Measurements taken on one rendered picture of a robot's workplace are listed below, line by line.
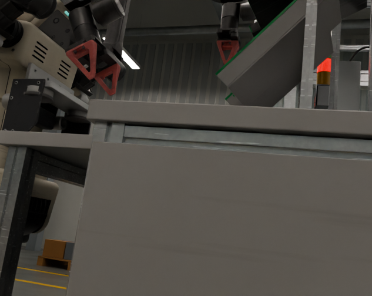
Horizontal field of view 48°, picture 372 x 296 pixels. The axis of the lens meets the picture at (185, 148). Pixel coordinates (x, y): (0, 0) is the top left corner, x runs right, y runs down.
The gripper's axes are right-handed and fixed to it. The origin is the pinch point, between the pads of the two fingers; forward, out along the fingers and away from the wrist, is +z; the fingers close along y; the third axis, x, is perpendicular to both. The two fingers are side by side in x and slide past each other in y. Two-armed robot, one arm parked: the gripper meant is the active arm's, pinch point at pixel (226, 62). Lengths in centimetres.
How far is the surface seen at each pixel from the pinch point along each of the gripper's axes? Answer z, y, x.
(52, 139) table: 39, -48, 26
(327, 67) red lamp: -8.0, 21.8, -32.0
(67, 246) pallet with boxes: 80, 487, 306
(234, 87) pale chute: 24.5, -41.2, -9.0
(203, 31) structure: -375, 656, 164
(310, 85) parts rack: 27, -48, -23
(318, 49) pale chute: 8.6, -25.8, -25.9
